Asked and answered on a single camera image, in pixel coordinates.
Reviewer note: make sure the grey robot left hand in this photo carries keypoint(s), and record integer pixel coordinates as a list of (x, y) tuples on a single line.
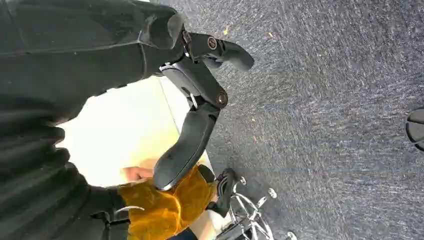
[(82, 49)]

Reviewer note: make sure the black round disc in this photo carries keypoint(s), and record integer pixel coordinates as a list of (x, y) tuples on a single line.
[(416, 129)]

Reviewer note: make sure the pale wooden desk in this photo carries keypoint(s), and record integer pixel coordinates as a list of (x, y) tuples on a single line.
[(126, 132)]

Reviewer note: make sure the robot left arm ribbed sleeve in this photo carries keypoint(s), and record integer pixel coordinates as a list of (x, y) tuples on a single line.
[(33, 182)]

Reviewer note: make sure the person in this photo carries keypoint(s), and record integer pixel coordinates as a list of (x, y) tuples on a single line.
[(205, 228)]

